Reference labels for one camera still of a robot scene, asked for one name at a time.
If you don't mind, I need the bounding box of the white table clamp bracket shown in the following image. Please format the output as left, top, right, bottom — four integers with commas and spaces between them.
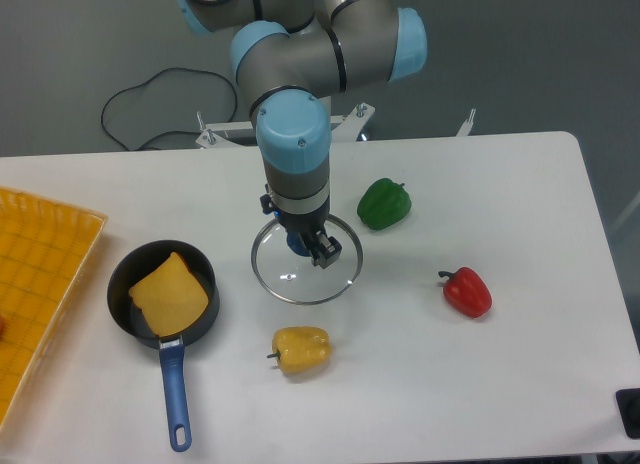
456, 108, 476, 137

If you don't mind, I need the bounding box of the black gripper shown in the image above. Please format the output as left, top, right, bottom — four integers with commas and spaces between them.
260, 183, 342, 269

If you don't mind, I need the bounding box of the black pot blue handle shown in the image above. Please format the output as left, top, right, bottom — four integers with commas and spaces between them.
107, 240, 220, 452

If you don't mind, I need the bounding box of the yellow bread slice toy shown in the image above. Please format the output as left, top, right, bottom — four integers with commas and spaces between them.
128, 252, 209, 338

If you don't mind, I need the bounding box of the black device at table corner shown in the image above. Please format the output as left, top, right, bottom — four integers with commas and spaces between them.
615, 388, 640, 439

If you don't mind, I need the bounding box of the black cable on floor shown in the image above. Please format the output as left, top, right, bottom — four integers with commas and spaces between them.
99, 66, 239, 152

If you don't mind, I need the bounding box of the glass pot lid blue knob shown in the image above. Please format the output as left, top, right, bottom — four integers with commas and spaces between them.
251, 215, 363, 305

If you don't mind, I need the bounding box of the yellow bell pepper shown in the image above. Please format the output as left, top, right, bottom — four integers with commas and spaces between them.
267, 326, 332, 374

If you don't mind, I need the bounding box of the yellow plastic basket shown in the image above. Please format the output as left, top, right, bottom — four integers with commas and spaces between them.
1, 187, 107, 423

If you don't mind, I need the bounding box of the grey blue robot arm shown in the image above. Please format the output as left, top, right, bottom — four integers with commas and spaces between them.
176, 0, 428, 268

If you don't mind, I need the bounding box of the green bell pepper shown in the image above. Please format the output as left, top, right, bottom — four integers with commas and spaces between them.
356, 177, 412, 231

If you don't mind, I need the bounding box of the red bell pepper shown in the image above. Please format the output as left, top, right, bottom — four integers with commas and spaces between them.
438, 267, 493, 319

